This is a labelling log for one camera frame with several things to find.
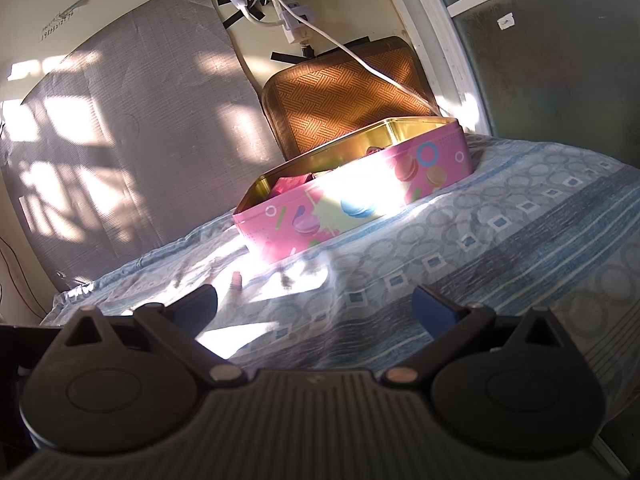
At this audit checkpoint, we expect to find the white power strip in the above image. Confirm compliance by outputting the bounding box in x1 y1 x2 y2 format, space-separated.
270 0 313 45

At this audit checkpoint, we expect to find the white window frame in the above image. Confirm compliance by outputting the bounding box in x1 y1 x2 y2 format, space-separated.
370 0 493 136

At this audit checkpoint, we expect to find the brown woven cushion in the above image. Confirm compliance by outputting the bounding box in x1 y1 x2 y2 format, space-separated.
261 36 437 158

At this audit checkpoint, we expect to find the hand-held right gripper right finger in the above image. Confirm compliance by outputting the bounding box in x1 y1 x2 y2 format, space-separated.
382 284 573 388

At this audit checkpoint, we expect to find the blue patterned bed sheet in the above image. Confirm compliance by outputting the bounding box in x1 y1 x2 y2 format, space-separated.
40 132 640 461

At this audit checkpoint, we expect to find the white power cable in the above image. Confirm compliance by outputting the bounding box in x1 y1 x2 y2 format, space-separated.
272 0 453 116

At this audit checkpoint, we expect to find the pink macaron print tin box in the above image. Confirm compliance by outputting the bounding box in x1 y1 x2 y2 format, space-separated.
232 116 473 265

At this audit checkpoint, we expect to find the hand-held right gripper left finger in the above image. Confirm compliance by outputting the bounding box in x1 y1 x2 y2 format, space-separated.
61 284 247 388

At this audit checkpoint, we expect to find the frosted glass pane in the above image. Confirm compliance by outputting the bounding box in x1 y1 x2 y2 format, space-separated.
420 0 640 171

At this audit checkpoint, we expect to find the black tape strip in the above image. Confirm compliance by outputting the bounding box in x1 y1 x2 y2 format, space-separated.
220 5 266 31
270 37 371 63

